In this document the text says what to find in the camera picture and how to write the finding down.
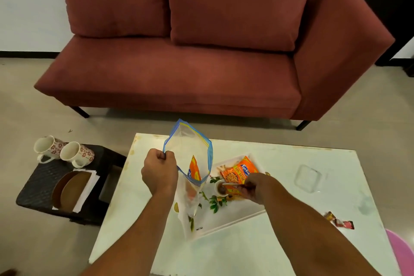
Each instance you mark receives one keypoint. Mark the person's left hand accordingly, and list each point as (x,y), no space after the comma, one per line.
(160,172)

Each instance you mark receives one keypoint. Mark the person's right hand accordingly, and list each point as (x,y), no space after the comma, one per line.
(258,188)

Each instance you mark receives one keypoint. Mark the white printed tray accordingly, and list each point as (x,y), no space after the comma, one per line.
(233,214)

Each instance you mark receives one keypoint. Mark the clear zip bag blue seal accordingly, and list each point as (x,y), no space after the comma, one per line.
(187,146)

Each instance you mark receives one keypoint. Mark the white paper napkins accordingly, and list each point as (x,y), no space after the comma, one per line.
(92,182)

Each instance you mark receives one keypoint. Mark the white floral mug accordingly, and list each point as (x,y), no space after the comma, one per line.
(47,148)
(76,154)

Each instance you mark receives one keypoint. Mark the red candy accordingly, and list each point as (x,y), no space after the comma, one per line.
(346,224)

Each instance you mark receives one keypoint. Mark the person's left forearm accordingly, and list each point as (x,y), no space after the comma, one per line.
(139,237)

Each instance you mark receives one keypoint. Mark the person's right forearm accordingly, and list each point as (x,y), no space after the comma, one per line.
(307,237)

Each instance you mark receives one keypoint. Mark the clear plastic container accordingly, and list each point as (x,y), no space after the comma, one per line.
(307,178)

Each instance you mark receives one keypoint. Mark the red fabric sofa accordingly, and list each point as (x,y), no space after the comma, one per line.
(178,75)

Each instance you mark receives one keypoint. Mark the black woven stool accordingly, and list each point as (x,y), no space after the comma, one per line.
(38,185)

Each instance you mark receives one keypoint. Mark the pink plastic bin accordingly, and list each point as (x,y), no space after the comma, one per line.
(402,253)

